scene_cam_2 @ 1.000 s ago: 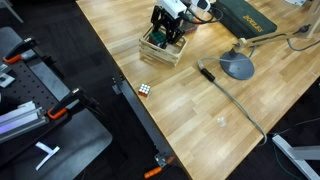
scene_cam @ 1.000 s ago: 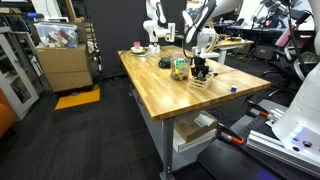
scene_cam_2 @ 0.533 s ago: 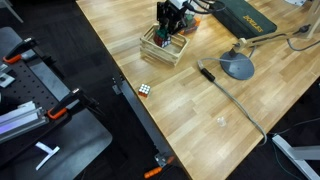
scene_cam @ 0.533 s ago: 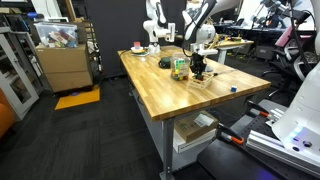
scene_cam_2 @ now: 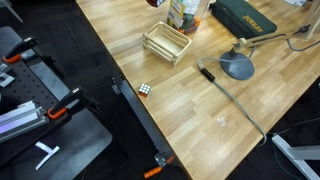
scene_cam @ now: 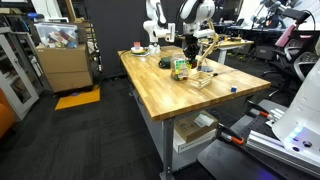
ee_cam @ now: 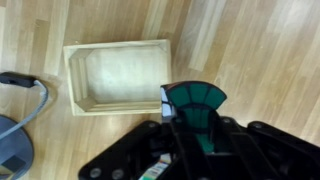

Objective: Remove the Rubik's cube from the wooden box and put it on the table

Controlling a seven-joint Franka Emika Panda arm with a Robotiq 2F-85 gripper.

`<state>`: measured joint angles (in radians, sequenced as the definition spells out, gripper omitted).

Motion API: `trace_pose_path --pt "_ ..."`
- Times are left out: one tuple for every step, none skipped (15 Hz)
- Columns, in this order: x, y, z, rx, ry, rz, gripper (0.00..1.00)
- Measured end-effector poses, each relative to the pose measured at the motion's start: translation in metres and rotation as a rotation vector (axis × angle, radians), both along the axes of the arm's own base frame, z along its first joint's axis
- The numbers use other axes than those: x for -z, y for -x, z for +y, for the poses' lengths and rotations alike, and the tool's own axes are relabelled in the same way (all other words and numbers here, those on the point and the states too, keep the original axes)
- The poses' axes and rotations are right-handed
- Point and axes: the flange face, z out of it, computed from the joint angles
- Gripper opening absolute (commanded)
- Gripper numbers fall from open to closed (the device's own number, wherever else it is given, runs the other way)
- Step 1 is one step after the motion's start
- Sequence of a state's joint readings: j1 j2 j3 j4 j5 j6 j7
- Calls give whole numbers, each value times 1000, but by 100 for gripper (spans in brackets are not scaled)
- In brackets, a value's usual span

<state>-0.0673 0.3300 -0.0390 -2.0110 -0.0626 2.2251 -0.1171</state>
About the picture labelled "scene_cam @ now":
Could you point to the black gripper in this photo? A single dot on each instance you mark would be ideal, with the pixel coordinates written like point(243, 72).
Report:
point(191, 42)

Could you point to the idle white robot arm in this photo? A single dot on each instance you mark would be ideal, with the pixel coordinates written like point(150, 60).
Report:
point(156, 28)

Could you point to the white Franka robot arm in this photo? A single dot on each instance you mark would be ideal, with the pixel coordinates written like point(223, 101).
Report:
point(198, 13)

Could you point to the slatted wooden box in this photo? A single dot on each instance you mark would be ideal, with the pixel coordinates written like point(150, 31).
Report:
point(200, 81)

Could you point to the small Rubik's cube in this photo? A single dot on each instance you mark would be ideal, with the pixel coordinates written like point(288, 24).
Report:
point(233, 89)

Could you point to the brown cardboard box with label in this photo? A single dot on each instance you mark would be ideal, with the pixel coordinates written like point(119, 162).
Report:
point(191, 128)

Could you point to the flat white box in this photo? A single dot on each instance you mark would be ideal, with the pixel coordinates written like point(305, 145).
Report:
point(195, 143)

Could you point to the large cardboard box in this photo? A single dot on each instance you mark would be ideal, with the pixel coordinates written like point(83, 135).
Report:
point(65, 68)

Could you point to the wooden desk lamp grey base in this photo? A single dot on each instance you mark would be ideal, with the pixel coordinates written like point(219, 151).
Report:
point(208, 50)

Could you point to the black round object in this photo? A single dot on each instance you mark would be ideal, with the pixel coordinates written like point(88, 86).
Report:
point(164, 62)

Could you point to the wooden desk with white leg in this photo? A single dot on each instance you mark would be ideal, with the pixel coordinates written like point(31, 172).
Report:
point(233, 44)

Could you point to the green rimmed plate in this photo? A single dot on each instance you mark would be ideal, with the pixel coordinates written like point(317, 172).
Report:
point(141, 54)

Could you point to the pink cup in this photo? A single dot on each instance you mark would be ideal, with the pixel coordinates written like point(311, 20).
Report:
point(137, 44)

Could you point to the black bar clamp orange trigger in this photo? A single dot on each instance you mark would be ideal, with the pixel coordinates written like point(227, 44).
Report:
point(230, 134)
point(260, 111)

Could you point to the pink backed office chair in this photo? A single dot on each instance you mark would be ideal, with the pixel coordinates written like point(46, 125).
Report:
point(286, 36)

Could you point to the grey steel table leg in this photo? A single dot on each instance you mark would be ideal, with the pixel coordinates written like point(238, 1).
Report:
point(167, 150)

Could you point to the black rounded side table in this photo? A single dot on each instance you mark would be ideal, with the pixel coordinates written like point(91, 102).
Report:
point(230, 160)

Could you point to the black mesh office chair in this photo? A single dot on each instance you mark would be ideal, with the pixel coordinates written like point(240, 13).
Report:
point(303, 65)

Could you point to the yellow floor mat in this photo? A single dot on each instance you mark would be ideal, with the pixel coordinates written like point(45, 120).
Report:
point(78, 98)

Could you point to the large white robot housing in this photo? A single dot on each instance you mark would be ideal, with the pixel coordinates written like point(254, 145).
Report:
point(300, 113)

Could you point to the aluminium extrusion profile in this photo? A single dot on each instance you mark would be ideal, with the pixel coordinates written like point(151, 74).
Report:
point(280, 150)

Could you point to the clear plastic storage bin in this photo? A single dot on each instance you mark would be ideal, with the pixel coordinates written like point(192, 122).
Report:
point(56, 35)

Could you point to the grey glass door cabinet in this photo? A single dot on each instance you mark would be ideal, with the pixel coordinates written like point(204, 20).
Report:
point(16, 76)

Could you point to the orange rounded seat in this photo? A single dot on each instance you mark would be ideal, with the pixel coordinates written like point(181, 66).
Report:
point(6, 116)

